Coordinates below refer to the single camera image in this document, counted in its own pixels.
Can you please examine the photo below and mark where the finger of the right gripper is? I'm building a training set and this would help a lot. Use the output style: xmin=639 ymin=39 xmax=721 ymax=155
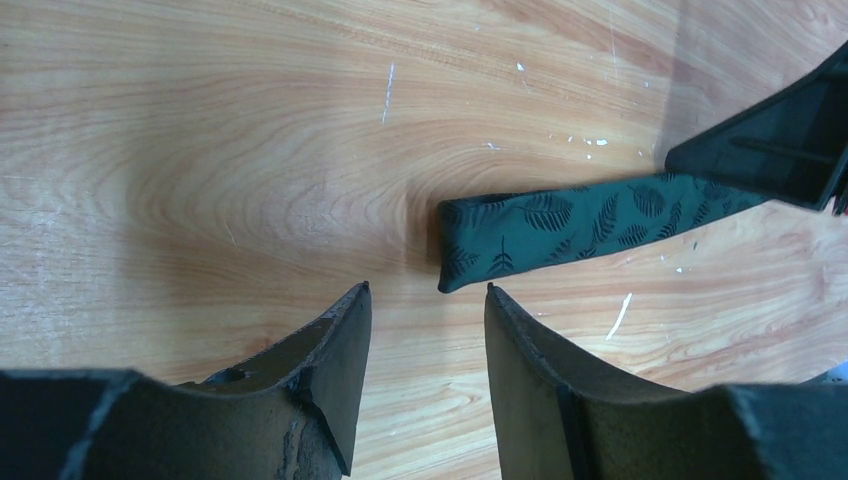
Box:
xmin=664 ymin=46 xmax=847 ymax=212

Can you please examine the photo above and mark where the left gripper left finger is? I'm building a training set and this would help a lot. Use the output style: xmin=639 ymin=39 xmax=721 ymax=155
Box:
xmin=1 ymin=282 xmax=372 ymax=479

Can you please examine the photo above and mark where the dark green leaf tie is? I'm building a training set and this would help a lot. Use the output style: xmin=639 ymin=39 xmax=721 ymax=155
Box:
xmin=437 ymin=172 xmax=767 ymax=293

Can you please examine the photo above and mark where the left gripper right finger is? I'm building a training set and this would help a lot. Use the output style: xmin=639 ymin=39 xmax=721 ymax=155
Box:
xmin=484 ymin=286 xmax=847 ymax=479

